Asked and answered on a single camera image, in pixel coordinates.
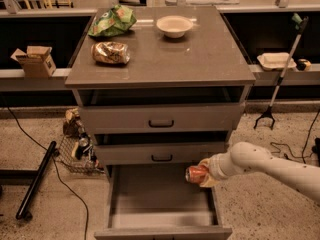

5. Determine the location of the white bowl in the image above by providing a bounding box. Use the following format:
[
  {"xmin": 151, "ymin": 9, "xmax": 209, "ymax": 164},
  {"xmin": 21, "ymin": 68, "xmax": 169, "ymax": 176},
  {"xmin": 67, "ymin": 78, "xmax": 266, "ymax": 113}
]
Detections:
[{"xmin": 156, "ymin": 16, "xmax": 193, "ymax": 38}]

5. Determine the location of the wire basket with items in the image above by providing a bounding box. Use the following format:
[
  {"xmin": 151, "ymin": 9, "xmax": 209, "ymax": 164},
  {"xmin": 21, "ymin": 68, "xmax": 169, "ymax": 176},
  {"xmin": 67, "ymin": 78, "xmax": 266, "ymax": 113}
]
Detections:
[{"xmin": 58, "ymin": 108, "xmax": 104, "ymax": 174}]

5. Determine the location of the bottom drawer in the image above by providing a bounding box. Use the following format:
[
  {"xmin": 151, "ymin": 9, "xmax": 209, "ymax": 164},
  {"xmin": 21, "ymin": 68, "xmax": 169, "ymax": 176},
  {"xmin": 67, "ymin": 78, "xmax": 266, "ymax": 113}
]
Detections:
[{"xmin": 94, "ymin": 163, "xmax": 232, "ymax": 240}]

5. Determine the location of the black power adapter cable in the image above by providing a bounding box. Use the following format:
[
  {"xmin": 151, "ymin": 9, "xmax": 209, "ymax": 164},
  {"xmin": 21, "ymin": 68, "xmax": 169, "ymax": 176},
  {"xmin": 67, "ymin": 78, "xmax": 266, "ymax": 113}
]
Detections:
[{"xmin": 269, "ymin": 109, "xmax": 320, "ymax": 165}]

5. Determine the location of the white takeout tray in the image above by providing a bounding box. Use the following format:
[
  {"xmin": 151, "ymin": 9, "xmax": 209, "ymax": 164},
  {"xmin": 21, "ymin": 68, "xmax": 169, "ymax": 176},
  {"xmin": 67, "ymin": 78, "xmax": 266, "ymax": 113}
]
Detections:
[{"xmin": 257, "ymin": 52, "xmax": 296, "ymax": 71}]

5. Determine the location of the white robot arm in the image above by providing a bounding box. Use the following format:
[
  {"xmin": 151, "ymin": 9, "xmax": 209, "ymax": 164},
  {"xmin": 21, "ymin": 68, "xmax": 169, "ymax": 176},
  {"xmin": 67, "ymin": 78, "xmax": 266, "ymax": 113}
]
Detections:
[{"xmin": 200, "ymin": 142, "xmax": 320, "ymax": 204}]

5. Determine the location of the drawer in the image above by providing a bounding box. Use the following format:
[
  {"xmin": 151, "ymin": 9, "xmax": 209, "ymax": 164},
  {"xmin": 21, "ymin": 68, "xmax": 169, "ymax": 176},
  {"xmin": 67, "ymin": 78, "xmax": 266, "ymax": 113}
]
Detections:
[
  {"xmin": 95, "ymin": 131, "xmax": 229, "ymax": 165},
  {"xmin": 94, "ymin": 163, "xmax": 232, "ymax": 240},
  {"xmin": 79, "ymin": 86, "xmax": 245, "ymax": 134}
]

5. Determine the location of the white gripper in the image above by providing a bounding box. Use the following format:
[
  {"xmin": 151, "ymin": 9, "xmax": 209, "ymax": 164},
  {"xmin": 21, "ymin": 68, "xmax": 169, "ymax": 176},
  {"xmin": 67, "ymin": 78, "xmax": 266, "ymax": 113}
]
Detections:
[{"xmin": 199, "ymin": 153, "xmax": 233, "ymax": 188}]

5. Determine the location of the grey drawer cabinet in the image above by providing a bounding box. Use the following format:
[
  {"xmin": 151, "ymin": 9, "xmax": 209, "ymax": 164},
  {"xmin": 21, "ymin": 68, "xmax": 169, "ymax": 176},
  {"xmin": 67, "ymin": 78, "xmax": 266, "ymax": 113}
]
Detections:
[{"xmin": 65, "ymin": 5, "xmax": 257, "ymax": 240}]

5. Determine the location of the green chip bag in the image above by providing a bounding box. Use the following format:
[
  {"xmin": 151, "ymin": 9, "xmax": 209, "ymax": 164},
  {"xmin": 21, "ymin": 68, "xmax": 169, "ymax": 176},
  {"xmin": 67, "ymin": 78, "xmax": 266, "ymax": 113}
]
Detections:
[{"xmin": 88, "ymin": 4, "xmax": 137, "ymax": 37}]

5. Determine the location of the middle drawer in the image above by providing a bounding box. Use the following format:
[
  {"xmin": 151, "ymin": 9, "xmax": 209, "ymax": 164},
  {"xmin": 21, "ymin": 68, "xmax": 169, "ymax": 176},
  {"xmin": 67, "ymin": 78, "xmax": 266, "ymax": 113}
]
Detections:
[{"xmin": 95, "ymin": 131, "xmax": 229, "ymax": 165}]

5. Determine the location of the cardboard box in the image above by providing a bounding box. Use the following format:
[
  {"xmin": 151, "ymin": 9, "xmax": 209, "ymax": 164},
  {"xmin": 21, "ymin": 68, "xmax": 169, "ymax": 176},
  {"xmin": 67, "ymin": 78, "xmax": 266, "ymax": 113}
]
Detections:
[{"xmin": 11, "ymin": 46, "xmax": 56, "ymax": 78}]

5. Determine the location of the black floor cable left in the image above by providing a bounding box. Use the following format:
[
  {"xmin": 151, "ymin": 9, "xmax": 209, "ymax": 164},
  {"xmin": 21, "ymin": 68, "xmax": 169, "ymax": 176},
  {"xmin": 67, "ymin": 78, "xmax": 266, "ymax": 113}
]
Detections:
[{"xmin": 1, "ymin": 93, "xmax": 90, "ymax": 240}]

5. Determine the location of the grabber reach tool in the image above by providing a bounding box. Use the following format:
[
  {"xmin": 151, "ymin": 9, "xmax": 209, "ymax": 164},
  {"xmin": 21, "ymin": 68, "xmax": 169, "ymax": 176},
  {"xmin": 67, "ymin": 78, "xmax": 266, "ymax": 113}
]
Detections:
[{"xmin": 254, "ymin": 13, "xmax": 309, "ymax": 129}]

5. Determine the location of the top drawer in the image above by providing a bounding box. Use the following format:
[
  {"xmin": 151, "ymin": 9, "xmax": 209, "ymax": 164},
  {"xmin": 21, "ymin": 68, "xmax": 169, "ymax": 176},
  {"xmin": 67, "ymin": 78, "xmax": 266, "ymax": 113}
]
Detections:
[{"xmin": 79, "ymin": 86, "xmax": 245, "ymax": 134}]

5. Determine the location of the yellow tape measure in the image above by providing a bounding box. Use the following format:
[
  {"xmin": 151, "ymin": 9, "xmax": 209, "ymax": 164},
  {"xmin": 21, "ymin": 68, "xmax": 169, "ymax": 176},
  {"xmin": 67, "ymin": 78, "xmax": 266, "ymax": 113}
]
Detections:
[{"xmin": 297, "ymin": 59, "xmax": 311, "ymax": 71}]

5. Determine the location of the brown snack bag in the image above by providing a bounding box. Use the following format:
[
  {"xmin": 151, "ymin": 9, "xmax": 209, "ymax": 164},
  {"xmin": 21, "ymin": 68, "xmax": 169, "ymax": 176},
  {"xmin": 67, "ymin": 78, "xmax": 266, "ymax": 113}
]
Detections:
[{"xmin": 91, "ymin": 42, "xmax": 130, "ymax": 64}]

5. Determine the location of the black metal leg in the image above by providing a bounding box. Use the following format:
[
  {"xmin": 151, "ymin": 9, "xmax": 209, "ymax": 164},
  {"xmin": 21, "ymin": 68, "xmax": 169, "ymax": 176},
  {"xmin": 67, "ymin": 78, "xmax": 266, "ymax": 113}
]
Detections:
[{"xmin": 15, "ymin": 141, "xmax": 56, "ymax": 220}]

